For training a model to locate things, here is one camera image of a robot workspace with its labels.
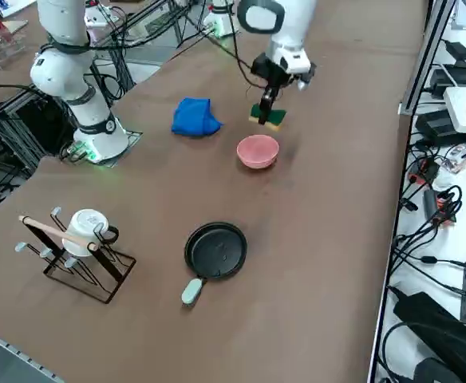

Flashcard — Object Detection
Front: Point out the pink bowl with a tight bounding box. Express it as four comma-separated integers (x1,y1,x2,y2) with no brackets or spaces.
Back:
235,134,280,172

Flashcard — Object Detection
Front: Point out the black wire cup rack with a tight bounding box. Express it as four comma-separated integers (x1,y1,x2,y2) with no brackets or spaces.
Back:
17,206,137,306

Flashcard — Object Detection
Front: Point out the blue cloth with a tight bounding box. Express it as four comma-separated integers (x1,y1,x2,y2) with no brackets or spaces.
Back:
170,97,225,138

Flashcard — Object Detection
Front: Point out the black bag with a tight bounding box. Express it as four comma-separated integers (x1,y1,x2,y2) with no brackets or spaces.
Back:
392,292,466,383

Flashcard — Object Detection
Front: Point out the black pan pale handle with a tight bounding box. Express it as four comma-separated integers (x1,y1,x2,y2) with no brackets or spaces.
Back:
180,221,249,308

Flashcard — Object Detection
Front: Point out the aluminium frame rail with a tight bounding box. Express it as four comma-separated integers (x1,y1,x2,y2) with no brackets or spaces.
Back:
399,0,457,117

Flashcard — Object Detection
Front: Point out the grey metal rail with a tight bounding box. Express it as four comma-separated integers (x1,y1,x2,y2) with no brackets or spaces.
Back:
0,323,65,383

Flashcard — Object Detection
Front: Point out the orange and black connector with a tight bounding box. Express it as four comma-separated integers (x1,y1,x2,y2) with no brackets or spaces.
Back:
407,156,441,185

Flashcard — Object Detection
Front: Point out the green and yellow sponge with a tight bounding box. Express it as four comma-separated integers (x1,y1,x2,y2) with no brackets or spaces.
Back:
247,102,287,133

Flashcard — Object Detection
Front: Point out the long black power adapter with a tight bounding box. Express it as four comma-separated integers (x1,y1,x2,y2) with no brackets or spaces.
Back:
427,62,466,101

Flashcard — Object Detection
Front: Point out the small black adapter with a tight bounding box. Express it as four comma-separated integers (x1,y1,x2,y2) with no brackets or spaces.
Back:
443,38,466,61

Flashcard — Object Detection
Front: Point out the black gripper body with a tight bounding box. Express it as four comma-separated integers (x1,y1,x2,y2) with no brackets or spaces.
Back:
251,53,294,91

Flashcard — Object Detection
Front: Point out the black metal frame cart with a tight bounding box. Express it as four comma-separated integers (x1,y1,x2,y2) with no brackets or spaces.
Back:
0,81,81,179

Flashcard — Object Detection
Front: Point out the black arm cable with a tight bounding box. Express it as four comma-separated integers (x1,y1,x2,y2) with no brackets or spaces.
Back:
211,0,266,97

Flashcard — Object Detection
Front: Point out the white cup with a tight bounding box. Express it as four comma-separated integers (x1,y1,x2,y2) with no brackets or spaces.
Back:
61,208,113,258

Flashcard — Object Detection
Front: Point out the black adapter orange plug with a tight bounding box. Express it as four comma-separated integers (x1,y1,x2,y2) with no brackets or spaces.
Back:
421,188,458,227

